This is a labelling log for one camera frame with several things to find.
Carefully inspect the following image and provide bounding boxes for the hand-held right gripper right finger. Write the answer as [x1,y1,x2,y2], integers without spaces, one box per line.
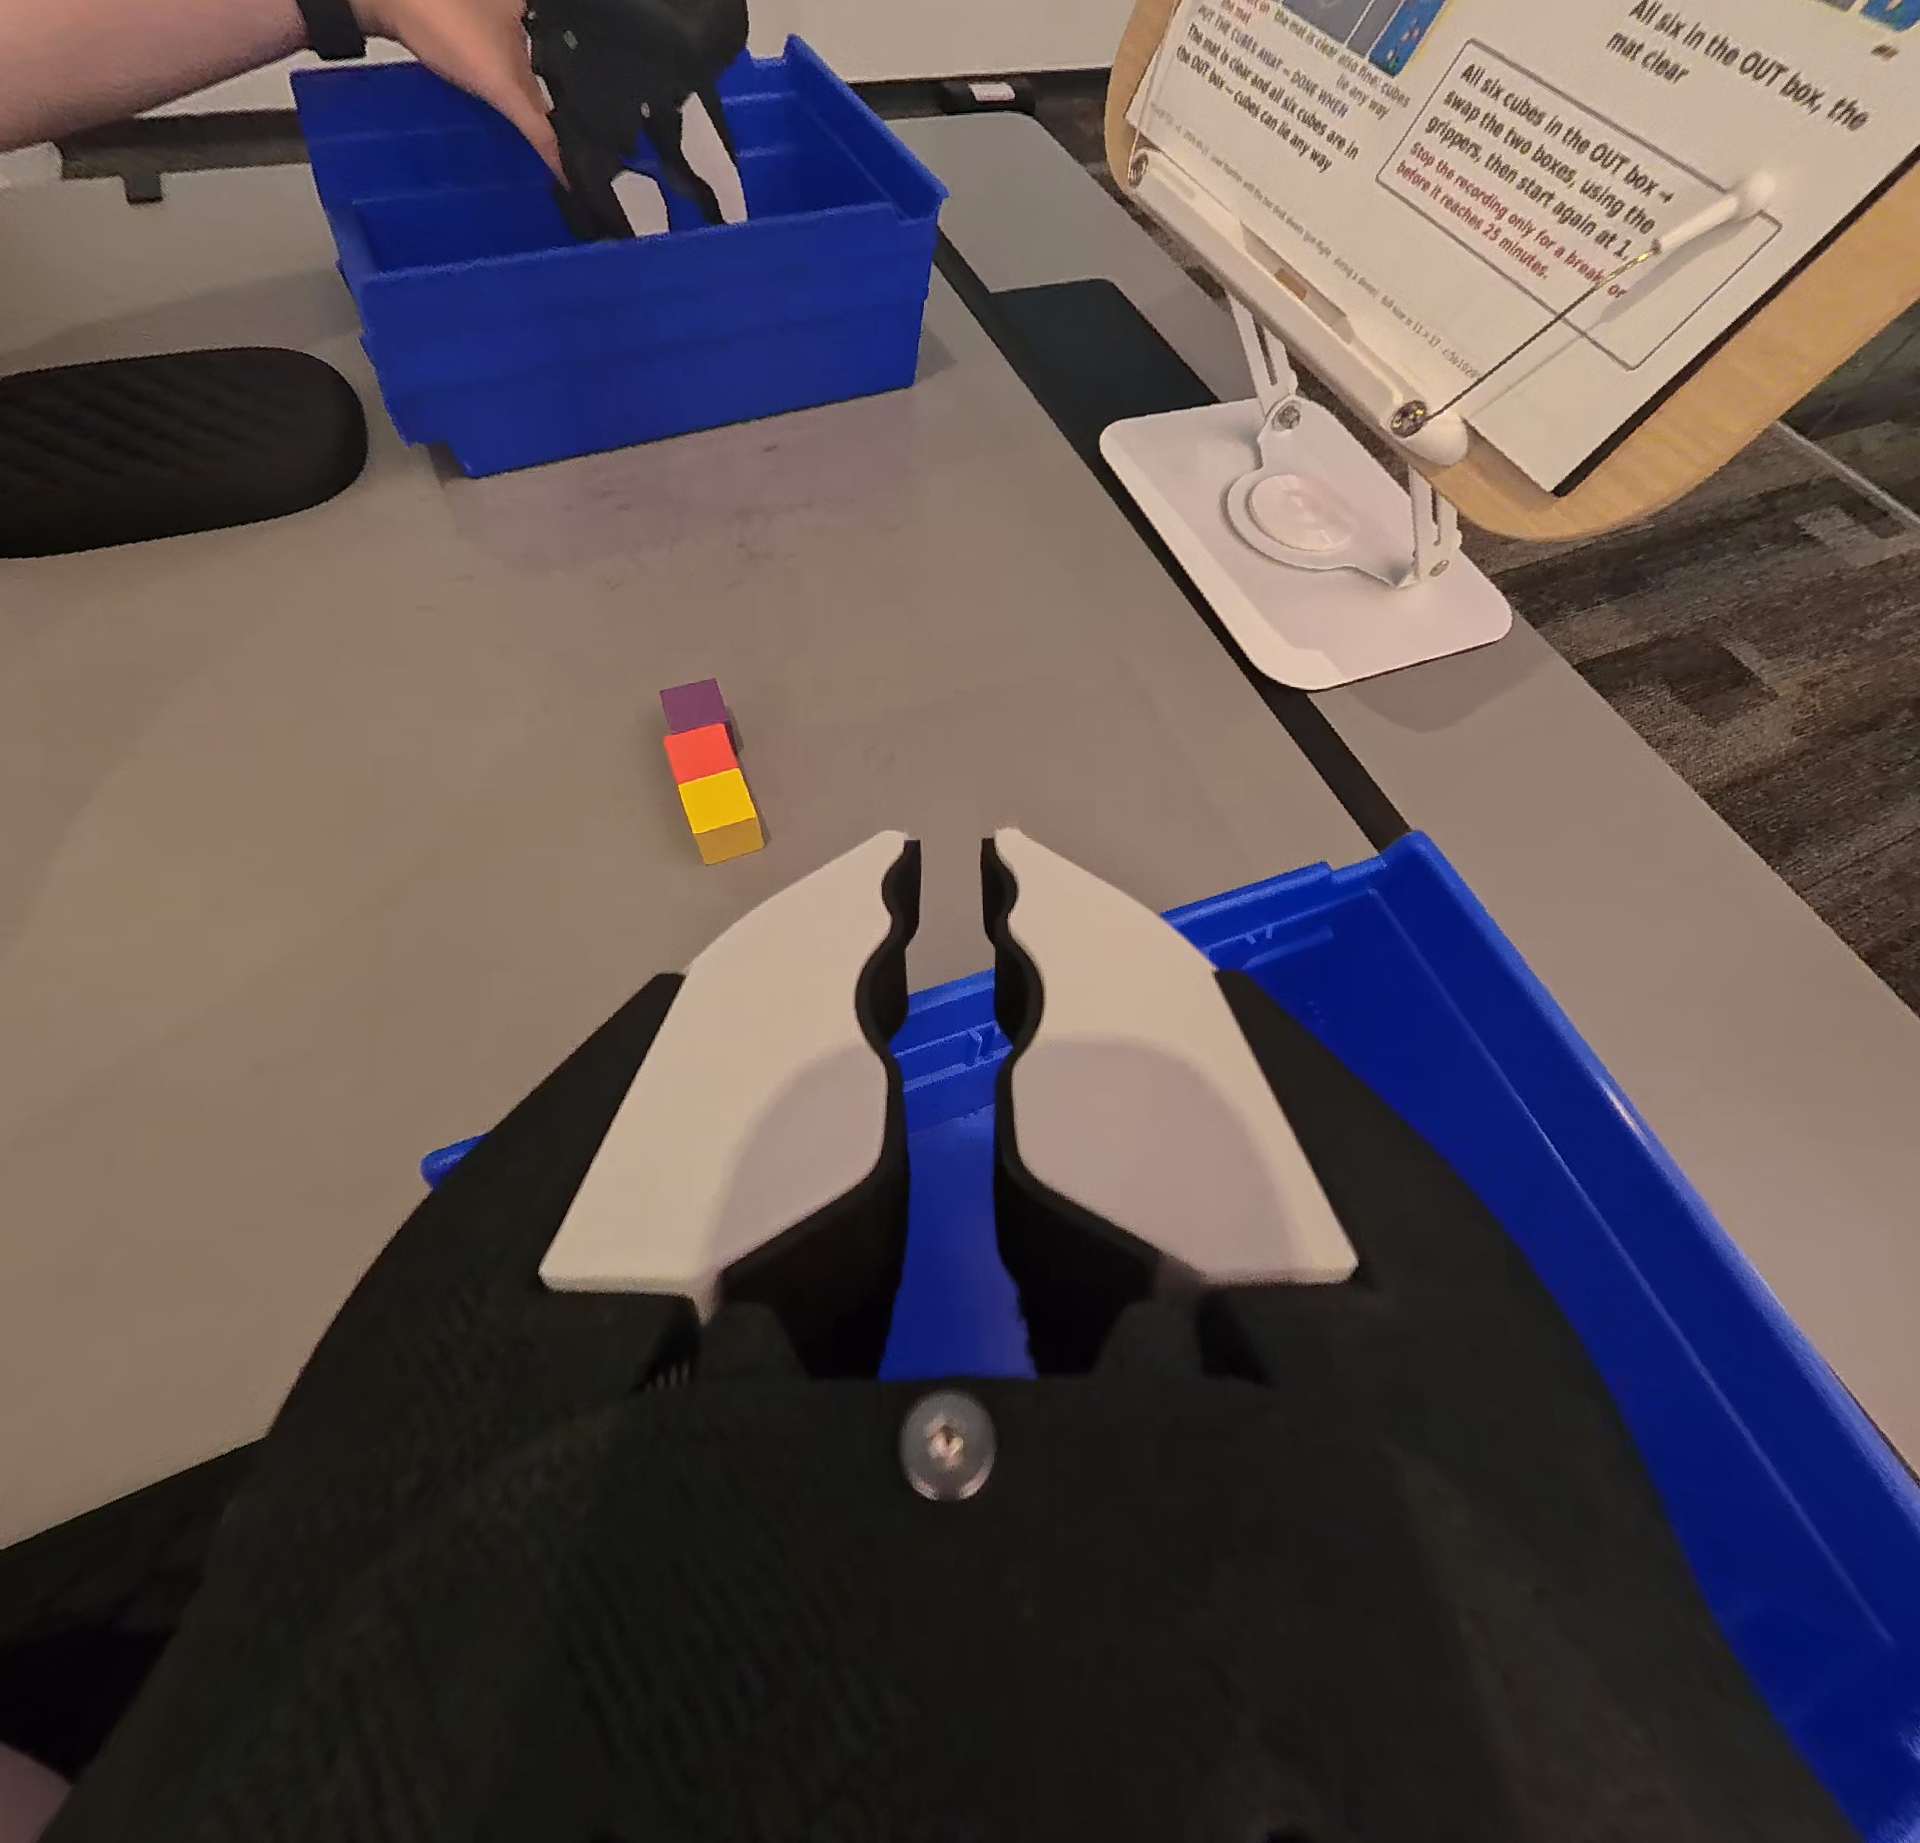
[982,827,1363,1320]

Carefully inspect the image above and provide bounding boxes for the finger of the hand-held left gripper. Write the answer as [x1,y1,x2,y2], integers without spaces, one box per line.
[599,147,677,239]
[659,72,750,230]

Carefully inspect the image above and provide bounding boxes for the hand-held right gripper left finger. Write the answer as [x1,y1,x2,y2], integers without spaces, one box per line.
[537,827,918,1326]

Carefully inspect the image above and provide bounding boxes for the blue plastic bin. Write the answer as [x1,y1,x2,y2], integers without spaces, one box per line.
[419,827,1920,1843]
[288,41,948,479]

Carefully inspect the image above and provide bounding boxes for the yellow wooden cube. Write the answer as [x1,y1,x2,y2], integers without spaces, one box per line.
[677,767,767,867]

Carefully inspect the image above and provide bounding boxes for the person's left forearm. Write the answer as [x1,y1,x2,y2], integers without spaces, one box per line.
[0,0,324,152]

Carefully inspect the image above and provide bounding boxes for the person's left hand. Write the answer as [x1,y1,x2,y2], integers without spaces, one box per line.
[352,0,579,187]

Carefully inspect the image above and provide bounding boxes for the black oval pad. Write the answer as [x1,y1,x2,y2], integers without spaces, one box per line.
[0,346,370,561]

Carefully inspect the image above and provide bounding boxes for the printed instruction sheet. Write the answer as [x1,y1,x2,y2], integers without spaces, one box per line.
[1140,0,1920,486]

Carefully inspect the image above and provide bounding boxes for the instruction sheet on stand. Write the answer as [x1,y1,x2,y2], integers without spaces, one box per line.
[1106,0,1920,542]

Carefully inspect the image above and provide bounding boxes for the person's leg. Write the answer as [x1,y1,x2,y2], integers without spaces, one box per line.
[0,1729,76,1843]

